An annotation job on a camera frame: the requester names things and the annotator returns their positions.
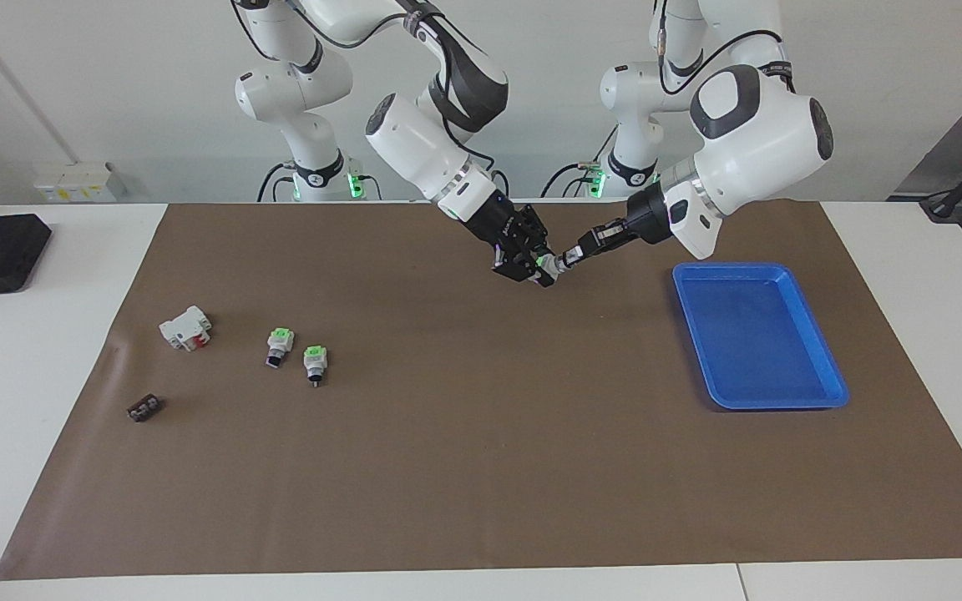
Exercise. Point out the brown table mat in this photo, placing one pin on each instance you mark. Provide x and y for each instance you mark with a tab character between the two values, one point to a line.
489	434

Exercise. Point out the white circuit breaker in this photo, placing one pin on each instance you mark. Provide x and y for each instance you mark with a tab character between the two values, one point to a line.
180	328

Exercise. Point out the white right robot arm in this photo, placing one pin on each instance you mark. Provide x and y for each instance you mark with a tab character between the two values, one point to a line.
414	146

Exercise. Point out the blue plastic tray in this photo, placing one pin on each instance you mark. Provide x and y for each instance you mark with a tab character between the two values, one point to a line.
761	342

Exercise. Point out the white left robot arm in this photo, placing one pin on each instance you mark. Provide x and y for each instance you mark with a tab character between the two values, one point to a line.
756	142

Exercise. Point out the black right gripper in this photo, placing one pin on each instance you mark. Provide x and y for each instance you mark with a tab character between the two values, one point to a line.
502	229

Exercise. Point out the white wall socket box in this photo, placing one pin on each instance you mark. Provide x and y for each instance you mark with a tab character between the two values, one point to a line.
72	182

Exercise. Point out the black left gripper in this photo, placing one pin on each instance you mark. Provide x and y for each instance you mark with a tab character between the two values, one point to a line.
648	219

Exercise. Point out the green white selector switch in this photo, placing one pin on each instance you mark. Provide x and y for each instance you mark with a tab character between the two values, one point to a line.
315	359
554	266
280	340

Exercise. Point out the small black electronic component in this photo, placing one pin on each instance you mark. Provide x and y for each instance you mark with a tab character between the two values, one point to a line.
144	409

